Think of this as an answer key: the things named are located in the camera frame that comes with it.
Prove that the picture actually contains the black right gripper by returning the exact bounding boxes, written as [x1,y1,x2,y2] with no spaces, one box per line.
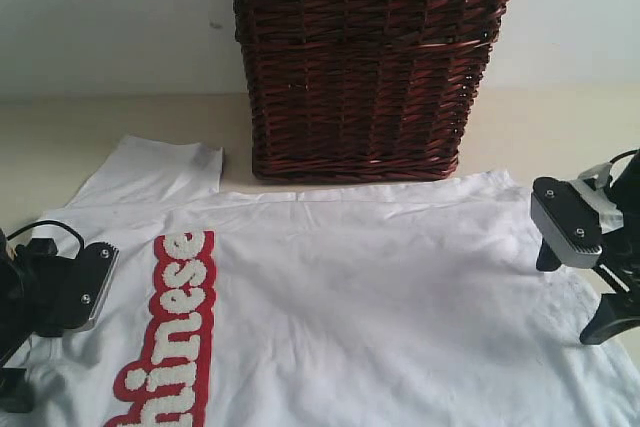
[536,149,639,345]

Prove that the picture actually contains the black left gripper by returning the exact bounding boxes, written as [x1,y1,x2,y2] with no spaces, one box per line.
[1,234,72,412]

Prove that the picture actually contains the white t-shirt with red print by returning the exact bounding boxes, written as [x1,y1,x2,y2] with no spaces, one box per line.
[1,137,639,426]

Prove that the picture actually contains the dark brown wicker basket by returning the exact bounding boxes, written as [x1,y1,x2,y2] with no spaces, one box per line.
[233,0,509,183]

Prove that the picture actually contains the black cable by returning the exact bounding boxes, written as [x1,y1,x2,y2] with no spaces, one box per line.
[7,219,86,256]

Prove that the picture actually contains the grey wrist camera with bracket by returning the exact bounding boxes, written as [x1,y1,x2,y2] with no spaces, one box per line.
[530,162,621,269]

